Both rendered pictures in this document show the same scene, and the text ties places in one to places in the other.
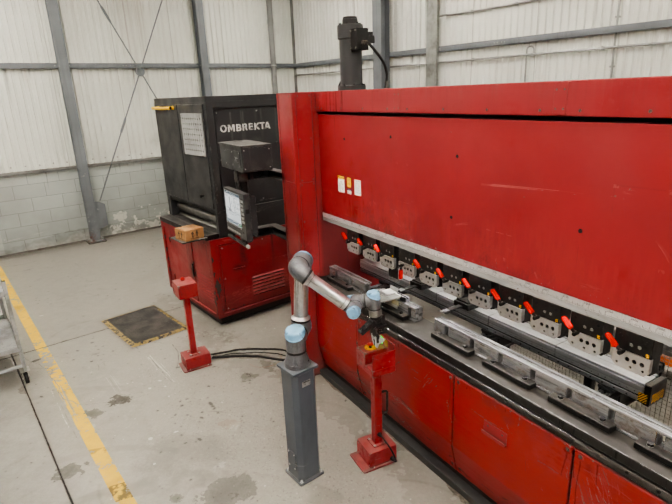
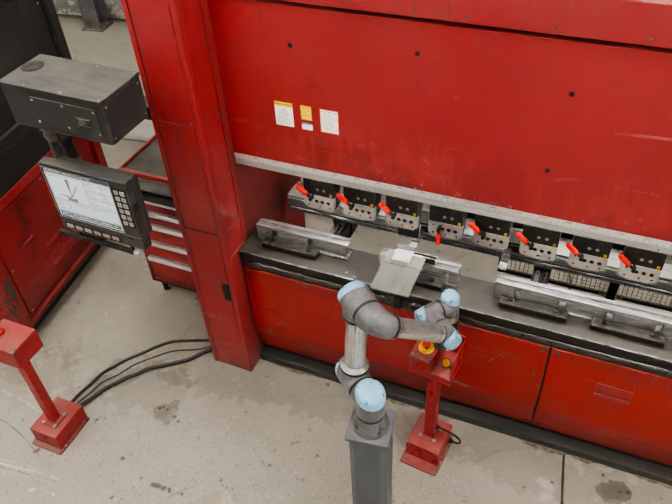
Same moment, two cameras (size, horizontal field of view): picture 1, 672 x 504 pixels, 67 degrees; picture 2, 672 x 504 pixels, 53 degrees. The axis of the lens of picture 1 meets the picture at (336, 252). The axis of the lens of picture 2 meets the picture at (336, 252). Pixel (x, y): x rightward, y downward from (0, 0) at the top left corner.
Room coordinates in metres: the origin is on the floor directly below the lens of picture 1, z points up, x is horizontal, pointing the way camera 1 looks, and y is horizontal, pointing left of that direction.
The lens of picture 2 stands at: (1.39, 1.22, 3.17)
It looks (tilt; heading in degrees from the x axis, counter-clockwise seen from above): 42 degrees down; 326
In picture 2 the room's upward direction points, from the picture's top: 4 degrees counter-clockwise
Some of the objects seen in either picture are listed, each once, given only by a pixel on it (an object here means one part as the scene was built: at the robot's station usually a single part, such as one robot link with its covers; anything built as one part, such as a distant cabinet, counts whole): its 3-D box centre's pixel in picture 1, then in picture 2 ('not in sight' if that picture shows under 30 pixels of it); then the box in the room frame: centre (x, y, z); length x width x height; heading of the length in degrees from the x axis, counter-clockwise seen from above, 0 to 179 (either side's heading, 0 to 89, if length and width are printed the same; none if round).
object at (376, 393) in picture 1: (376, 405); (432, 401); (2.77, -0.22, 0.39); 0.05 x 0.05 x 0.54; 25
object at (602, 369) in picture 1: (470, 309); (505, 241); (2.97, -0.84, 0.93); 2.30 x 0.14 x 0.10; 31
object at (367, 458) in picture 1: (373, 450); (427, 443); (2.76, -0.19, 0.06); 0.25 x 0.20 x 0.12; 115
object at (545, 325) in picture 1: (550, 315); not in sight; (2.16, -0.99, 1.26); 0.15 x 0.09 x 0.17; 31
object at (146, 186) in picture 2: (273, 233); (136, 200); (4.13, 0.52, 1.17); 0.40 x 0.24 x 0.07; 31
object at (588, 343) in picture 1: (590, 331); not in sight; (1.98, -1.09, 1.26); 0.15 x 0.09 x 0.17; 31
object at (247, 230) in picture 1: (241, 212); (101, 199); (3.90, 0.73, 1.42); 0.45 x 0.12 x 0.36; 30
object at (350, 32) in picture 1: (359, 53); not in sight; (3.68, -0.22, 2.53); 0.33 x 0.25 x 0.47; 31
